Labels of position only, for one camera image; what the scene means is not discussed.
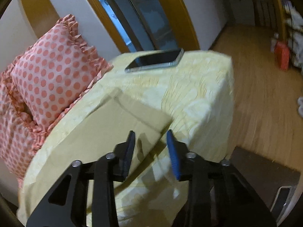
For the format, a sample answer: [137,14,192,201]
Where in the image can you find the red box on floor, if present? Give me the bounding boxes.
[274,41,290,71]

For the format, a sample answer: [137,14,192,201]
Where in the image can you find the beige pants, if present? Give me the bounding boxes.
[23,88,172,191]

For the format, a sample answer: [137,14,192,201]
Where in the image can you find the pink polka dot pillow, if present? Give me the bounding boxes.
[0,55,48,187]
[11,14,113,130]

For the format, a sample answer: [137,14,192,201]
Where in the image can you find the dark floor mat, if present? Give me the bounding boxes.
[231,146,300,211]

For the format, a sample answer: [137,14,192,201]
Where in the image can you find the white device on floor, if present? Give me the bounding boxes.
[270,186,292,221]

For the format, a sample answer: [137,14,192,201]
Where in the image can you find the black smartphone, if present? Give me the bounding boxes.
[124,48,184,73]

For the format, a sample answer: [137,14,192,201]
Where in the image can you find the yellow patterned bed sheet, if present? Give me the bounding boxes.
[17,51,234,226]

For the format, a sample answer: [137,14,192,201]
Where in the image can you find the wooden door frame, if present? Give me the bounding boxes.
[86,0,200,53]

